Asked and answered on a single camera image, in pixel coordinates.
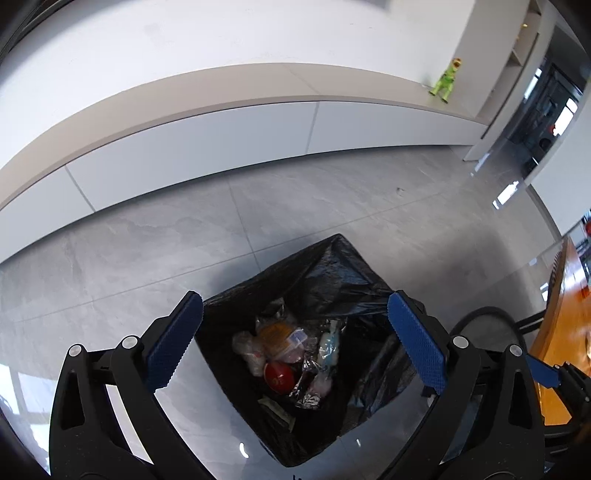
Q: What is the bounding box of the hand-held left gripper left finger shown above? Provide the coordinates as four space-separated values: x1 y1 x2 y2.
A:
48 290 218 480

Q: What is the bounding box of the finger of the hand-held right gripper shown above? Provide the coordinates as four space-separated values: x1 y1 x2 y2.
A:
525 354 578 389

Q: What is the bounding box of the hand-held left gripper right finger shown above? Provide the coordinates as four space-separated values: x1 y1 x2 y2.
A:
387 290 548 480

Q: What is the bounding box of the clear plastic bag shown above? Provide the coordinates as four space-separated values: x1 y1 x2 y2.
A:
231 330 269 377

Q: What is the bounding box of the bin with black liner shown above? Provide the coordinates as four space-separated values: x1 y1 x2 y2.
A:
194 233 428 467

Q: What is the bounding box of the orange snack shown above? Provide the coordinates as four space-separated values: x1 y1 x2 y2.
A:
255 318 310 365

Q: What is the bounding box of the red round container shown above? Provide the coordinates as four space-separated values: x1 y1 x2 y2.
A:
264 361 296 394

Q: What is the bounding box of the silver foil bag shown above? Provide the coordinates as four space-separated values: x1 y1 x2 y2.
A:
291 318 345 398

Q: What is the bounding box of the black chair base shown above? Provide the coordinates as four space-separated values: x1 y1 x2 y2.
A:
448 306 548 352

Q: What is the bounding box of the low white sideboard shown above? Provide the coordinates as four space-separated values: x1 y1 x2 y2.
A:
0 62 492 264

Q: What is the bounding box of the glass partition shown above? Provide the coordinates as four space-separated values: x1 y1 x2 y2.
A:
489 60 585 176

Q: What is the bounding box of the green dinosaur toy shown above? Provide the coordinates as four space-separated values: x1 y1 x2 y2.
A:
428 56 464 101

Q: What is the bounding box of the grey wall shelf unit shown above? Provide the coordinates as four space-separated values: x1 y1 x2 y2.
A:
464 0 555 162

